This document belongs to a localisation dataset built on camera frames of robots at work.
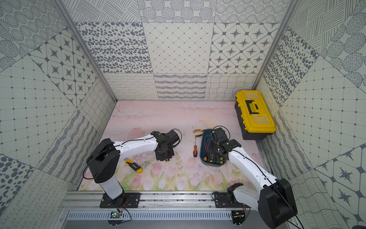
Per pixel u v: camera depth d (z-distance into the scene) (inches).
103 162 17.9
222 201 28.9
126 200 28.7
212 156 33.5
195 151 35.6
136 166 33.0
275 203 15.4
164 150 28.6
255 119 34.7
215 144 29.3
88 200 29.6
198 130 39.9
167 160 33.0
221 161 34.0
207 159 33.9
